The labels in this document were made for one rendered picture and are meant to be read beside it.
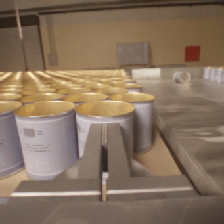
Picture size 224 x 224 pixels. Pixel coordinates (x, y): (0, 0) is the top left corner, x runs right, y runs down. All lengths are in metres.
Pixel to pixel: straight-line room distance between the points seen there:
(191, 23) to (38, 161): 10.10
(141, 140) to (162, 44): 9.39
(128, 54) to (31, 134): 7.48
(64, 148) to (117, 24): 9.31
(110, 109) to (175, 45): 9.59
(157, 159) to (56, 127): 0.14
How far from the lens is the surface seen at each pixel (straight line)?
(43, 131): 0.18
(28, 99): 0.30
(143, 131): 0.23
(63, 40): 9.78
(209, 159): 0.27
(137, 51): 7.65
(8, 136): 0.22
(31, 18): 10.09
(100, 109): 0.22
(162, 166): 0.23
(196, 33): 10.21
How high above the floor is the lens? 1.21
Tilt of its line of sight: 17 degrees down
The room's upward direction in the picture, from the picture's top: 3 degrees counter-clockwise
